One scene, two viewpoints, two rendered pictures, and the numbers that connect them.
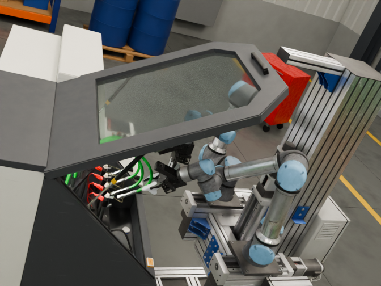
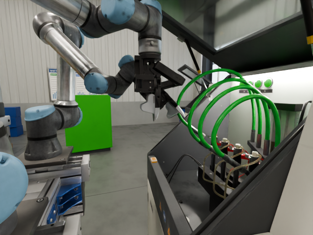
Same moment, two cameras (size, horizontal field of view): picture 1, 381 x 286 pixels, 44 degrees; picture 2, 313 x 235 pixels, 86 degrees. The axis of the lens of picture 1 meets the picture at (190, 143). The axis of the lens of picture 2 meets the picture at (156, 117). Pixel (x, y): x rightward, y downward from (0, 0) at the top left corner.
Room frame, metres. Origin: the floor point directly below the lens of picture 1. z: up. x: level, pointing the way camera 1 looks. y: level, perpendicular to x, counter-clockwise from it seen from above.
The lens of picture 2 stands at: (2.57, 0.15, 1.33)
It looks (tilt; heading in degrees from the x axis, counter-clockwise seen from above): 8 degrees down; 191
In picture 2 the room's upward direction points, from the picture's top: straight up
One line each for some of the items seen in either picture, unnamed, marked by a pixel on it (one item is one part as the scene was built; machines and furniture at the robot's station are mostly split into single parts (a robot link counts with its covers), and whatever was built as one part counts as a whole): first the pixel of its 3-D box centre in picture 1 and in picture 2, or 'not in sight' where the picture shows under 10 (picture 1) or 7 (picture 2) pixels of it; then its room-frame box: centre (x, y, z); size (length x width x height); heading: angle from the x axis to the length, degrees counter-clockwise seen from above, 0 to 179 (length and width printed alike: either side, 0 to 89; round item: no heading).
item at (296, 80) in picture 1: (269, 92); not in sight; (6.16, -0.75, 0.43); 0.70 x 0.46 x 0.86; 54
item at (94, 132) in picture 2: not in sight; (87, 122); (-1.04, -2.20, 0.65); 0.95 x 0.86 x 1.30; 127
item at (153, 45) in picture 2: not in sight; (150, 49); (2.02, 0.03, 1.47); 0.08 x 0.08 x 0.05
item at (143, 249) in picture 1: (140, 242); (162, 196); (1.88, 0.05, 0.87); 0.62 x 0.04 x 0.16; 22
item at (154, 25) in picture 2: not in sight; (149, 23); (2.02, 0.03, 1.55); 0.09 x 0.08 x 0.11; 154
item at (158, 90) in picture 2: not in sight; (156, 93); (2.03, 0.05, 1.33); 0.05 x 0.02 x 0.09; 21
